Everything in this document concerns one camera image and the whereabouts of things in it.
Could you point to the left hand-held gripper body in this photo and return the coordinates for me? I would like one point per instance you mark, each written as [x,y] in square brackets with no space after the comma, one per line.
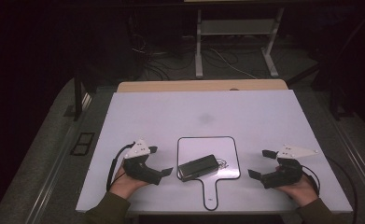
[139,169]

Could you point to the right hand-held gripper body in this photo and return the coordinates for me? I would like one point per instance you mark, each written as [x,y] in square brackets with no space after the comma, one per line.
[283,177]

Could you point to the black glasses case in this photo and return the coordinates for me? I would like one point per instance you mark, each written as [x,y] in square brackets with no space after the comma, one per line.
[199,167]

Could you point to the person's left hand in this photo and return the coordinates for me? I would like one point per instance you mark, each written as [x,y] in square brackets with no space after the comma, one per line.
[124,186]

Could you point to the person's right hand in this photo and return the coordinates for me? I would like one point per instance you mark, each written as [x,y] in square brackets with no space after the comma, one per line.
[303,191]

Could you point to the white paddle-shaped mat black rim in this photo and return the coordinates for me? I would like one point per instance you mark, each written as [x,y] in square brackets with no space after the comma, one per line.
[208,146]

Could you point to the wooden table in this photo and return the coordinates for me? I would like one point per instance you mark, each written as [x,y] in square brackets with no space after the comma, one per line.
[171,86]

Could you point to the black metal stand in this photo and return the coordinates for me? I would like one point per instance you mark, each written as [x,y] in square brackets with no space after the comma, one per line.
[77,93]
[335,102]

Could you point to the white metal stand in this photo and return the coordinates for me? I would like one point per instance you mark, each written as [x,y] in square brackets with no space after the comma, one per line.
[236,27]

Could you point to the black floor socket frame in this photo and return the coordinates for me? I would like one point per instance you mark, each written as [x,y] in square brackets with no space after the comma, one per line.
[78,148]

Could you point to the metal floor rail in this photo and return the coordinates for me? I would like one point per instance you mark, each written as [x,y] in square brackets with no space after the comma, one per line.
[51,180]
[357,165]

